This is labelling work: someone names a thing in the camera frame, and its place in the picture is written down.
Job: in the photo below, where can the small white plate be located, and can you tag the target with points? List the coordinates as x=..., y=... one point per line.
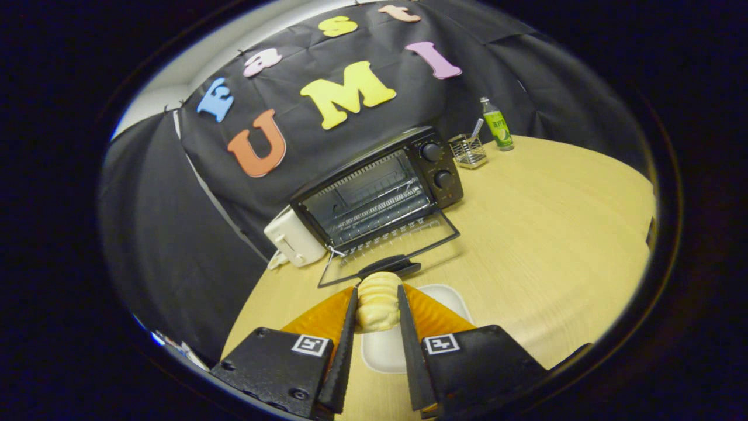
x=383, y=351

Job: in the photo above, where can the green drink bottle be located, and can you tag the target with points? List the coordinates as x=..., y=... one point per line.
x=498, y=128

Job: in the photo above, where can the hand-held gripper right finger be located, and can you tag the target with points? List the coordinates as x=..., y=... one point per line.
x=409, y=362

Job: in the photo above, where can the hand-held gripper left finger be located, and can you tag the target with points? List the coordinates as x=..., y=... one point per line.
x=345, y=362

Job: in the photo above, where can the white slot toaster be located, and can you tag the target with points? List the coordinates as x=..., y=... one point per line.
x=292, y=240

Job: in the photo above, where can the yellow bread roll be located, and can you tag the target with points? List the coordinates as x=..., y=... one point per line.
x=378, y=304

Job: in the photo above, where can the black toaster oven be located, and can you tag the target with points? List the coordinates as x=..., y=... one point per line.
x=425, y=169

